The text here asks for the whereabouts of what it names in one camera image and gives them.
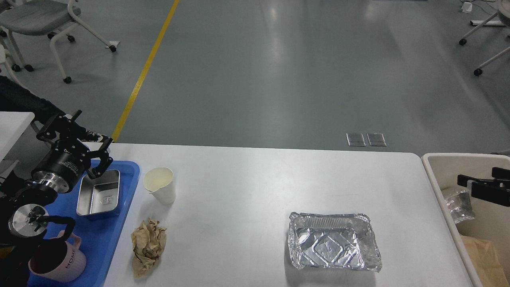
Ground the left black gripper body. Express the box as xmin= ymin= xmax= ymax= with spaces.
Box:
xmin=31 ymin=146 xmax=91 ymax=194

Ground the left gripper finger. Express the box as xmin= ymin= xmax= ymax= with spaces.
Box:
xmin=36 ymin=110 xmax=82 ymax=152
xmin=82 ymin=138 xmax=113 ymax=179

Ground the steel rectangular tin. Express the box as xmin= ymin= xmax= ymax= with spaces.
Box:
xmin=76 ymin=169 xmax=121 ymax=220

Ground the pink HOME mug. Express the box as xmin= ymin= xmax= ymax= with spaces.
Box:
xmin=28 ymin=231 xmax=87 ymax=282

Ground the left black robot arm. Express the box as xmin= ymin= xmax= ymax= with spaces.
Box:
xmin=1 ymin=110 xmax=113 ymax=287

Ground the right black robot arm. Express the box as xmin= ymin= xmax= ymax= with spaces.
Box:
xmin=457 ymin=167 xmax=510 ymax=207

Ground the white side table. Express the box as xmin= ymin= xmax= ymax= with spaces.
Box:
xmin=0 ymin=112 xmax=50 ymax=179

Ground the person in dark trousers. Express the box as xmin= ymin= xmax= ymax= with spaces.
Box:
xmin=0 ymin=76 xmax=110 ymax=142

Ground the white paper cup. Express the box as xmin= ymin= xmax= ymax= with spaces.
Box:
xmin=143 ymin=167 xmax=177 ymax=205

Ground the blue plastic tray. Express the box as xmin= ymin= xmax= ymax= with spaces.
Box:
xmin=27 ymin=160 xmax=140 ymax=287

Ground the crumpled brown paper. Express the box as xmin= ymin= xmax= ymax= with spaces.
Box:
xmin=130 ymin=218 xmax=167 ymax=278

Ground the grey office chair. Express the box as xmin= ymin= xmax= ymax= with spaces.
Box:
xmin=0 ymin=0 xmax=117 ymax=84

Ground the aluminium foil tray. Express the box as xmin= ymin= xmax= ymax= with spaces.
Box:
xmin=287 ymin=212 xmax=382 ymax=273

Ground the left metal floor plate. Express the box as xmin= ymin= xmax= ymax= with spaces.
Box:
xmin=346 ymin=133 xmax=366 ymax=147

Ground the metal floor plate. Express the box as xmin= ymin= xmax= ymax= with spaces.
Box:
xmin=367 ymin=133 xmax=387 ymax=147
xmin=346 ymin=133 xmax=366 ymax=147

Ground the right metal floor plate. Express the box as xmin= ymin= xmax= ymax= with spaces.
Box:
xmin=367 ymin=133 xmax=387 ymax=147

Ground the crumpled clear plastic wrap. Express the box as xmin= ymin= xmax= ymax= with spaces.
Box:
xmin=441 ymin=188 xmax=476 ymax=224

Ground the brown paper in bin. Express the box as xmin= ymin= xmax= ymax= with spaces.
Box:
xmin=460 ymin=236 xmax=509 ymax=287

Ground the beige plastic bin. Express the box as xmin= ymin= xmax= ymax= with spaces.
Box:
xmin=422 ymin=153 xmax=510 ymax=287

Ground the white floor power adapter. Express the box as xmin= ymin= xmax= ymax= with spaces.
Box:
xmin=461 ymin=1 xmax=473 ymax=14

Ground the white chair base right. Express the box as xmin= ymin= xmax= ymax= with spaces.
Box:
xmin=458 ymin=0 xmax=510 ymax=77

